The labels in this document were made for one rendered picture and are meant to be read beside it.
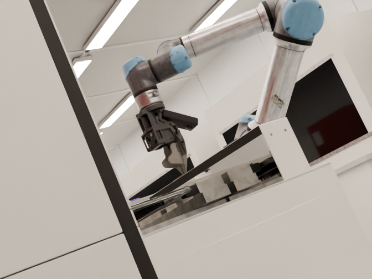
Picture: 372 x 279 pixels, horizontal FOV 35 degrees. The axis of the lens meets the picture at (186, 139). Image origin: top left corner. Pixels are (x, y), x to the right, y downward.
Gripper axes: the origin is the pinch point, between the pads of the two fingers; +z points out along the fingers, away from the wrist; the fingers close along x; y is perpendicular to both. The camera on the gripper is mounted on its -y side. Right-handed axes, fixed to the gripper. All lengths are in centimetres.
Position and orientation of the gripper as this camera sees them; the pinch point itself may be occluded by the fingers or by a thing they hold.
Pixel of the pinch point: (185, 169)
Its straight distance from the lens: 167.6
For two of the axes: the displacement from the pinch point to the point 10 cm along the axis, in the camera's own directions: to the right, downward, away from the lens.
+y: -7.7, 2.2, -6.0
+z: 4.0, 9.0, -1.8
